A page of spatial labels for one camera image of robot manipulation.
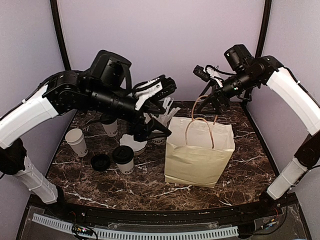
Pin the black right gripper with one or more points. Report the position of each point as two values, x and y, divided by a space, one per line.
214 100

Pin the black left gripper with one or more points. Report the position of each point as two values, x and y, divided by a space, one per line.
153 125

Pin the black coffee cup lid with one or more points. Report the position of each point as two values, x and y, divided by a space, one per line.
122 155

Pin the brown paper takeout bag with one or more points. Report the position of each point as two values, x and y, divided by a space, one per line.
197 151

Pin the white paper coffee cup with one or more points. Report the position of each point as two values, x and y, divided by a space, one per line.
125 167

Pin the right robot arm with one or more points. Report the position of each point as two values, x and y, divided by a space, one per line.
268 71

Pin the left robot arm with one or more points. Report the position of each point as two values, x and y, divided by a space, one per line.
77 90

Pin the white paper cup with straws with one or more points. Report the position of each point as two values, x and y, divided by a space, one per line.
158 140

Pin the white scalloped bowl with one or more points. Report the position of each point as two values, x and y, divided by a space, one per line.
137 147

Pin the wrapped white straw bundle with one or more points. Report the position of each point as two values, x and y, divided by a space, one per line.
169 112

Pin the stack of black lids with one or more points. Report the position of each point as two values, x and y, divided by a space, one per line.
100 162

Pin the stack of white paper cups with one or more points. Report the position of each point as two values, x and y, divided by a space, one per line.
76 140

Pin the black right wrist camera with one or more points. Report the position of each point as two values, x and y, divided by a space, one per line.
238 57

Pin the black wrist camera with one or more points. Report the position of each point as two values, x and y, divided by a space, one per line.
238 57
112 69

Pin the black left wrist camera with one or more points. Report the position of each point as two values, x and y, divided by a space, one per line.
112 69

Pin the black right frame post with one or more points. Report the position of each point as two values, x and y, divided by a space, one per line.
263 28

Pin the black frame post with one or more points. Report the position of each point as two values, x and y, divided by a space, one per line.
59 34
263 28

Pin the black left frame post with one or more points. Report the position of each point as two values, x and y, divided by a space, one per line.
59 34

